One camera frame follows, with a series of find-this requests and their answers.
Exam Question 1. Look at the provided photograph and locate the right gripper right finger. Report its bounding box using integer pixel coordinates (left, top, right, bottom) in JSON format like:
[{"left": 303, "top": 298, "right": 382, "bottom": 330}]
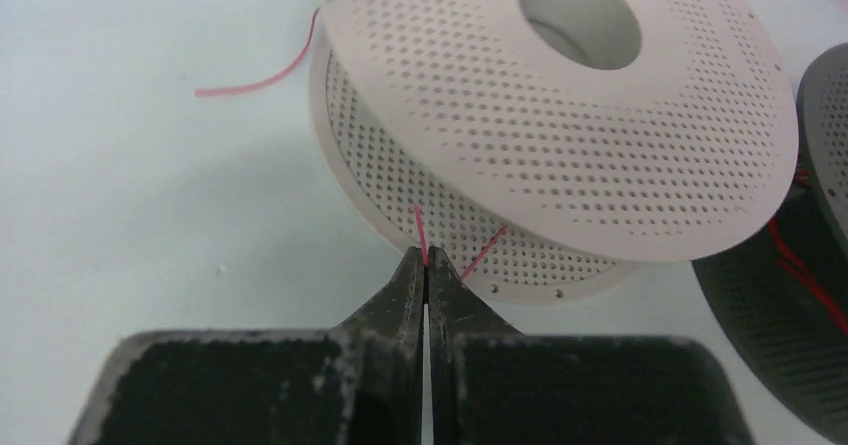
[{"left": 427, "top": 247, "right": 754, "bottom": 444}]

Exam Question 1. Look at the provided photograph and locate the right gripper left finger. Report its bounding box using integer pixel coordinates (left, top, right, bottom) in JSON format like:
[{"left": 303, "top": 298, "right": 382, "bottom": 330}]
[{"left": 69, "top": 248, "right": 426, "bottom": 444}]

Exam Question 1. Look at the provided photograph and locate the white translucent spool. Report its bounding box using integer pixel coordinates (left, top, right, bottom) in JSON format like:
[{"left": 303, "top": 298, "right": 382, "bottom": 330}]
[{"left": 310, "top": 0, "right": 799, "bottom": 304}]

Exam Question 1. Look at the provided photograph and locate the dark grey spool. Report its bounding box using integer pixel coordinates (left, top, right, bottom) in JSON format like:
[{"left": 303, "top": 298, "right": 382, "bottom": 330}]
[{"left": 693, "top": 44, "right": 847, "bottom": 444}]

